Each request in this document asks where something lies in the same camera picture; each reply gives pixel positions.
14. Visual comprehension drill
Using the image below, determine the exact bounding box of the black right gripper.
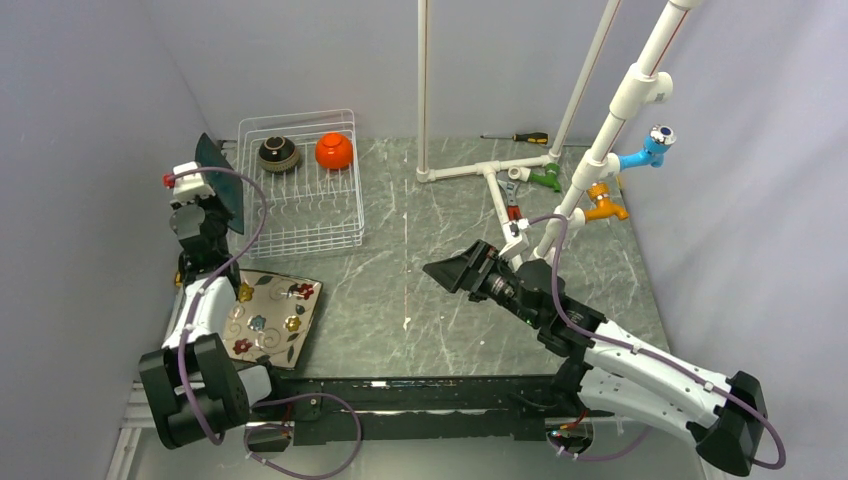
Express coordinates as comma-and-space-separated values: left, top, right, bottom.
423, 239, 542, 327

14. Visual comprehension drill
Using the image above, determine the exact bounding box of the teal square plate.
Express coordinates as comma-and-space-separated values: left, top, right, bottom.
194, 133, 245, 234

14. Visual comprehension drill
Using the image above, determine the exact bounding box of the brown patterned bowl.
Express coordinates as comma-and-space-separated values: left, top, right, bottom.
257, 136, 301, 174

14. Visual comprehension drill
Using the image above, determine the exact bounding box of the orange plastic bowl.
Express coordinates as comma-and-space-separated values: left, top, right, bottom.
315, 132, 354, 170

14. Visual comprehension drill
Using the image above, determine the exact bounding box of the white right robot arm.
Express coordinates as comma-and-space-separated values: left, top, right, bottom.
423, 240, 768, 477

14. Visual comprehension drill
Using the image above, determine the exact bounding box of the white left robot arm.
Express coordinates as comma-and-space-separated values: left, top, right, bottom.
139, 196, 288, 449

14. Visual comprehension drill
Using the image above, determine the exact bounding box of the beige floral square plate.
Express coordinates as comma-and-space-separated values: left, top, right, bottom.
222, 269, 323, 370

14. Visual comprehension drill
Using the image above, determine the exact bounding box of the green plastic faucet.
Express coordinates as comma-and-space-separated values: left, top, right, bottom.
528, 162, 562, 193

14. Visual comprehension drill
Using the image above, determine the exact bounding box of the black yellow screwdriver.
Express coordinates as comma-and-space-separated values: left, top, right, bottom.
480, 132, 549, 145

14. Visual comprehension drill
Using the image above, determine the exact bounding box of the orange plastic faucet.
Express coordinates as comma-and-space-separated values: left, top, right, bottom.
584, 182, 629, 223

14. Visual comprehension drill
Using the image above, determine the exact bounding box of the blue plastic faucet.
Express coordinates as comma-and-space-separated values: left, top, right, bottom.
619, 124, 677, 170

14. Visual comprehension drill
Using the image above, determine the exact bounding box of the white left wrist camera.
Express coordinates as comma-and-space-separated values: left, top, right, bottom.
163, 162, 215, 207

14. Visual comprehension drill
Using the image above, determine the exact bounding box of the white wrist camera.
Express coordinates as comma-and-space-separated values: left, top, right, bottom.
499, 218, 530, 261
163, 162, 215, 207

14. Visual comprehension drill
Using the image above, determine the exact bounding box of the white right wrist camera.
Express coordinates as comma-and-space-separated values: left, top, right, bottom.
499, 218, 530, 261

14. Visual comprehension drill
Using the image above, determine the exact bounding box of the red-handled adjustable wrench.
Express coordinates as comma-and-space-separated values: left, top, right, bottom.
497, 177, 523, 221

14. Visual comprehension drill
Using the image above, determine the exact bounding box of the white wire dish rack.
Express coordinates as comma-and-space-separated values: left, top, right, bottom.
233, 109, 365, 259

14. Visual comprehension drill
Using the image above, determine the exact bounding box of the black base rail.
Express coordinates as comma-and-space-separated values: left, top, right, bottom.
249, 369, 607, 446

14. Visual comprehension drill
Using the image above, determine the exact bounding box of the white PVC pipe frame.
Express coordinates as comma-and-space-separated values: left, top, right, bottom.
393, 1, 666, 262

